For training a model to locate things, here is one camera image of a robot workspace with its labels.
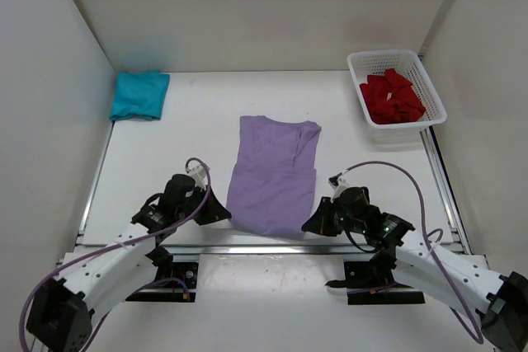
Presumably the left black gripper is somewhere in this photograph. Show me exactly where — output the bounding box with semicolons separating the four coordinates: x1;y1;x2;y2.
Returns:
176;184;231;224

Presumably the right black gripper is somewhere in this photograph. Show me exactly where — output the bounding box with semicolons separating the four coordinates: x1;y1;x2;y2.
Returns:
304;196;365;237

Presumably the lilac t shirt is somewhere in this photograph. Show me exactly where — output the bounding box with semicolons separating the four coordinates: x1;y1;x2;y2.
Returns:
227;115;322;237

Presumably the teal t shirt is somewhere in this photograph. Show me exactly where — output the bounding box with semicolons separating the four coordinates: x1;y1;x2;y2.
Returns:
109;71;170;121

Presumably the red t shirt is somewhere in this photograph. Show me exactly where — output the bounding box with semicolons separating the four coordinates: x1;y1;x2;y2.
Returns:
360;68;426;125

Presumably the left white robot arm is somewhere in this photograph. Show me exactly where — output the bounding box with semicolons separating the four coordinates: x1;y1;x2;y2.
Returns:
21;166;231;351

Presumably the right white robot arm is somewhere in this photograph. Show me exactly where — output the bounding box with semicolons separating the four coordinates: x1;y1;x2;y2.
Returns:
302;187;527;351

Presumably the white plastic basket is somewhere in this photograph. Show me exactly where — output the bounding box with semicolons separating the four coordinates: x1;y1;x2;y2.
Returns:
346;49;447;143

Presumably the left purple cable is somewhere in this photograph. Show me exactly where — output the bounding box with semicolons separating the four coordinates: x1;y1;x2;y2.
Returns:
18;157;212;352

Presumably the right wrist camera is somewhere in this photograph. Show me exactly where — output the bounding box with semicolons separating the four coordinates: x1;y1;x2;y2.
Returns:
328;176;351;202

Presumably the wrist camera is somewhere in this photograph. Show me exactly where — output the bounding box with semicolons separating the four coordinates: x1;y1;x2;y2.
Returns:
185;165;209;190
328;176;351;202

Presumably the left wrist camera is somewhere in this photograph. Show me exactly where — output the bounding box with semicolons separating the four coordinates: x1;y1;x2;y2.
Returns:
185;165;209;190

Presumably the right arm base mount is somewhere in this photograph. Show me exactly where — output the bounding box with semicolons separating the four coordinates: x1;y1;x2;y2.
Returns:
325;253;425;306

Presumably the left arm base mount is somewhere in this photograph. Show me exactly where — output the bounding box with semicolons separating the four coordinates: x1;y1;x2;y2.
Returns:
125;255;199;303

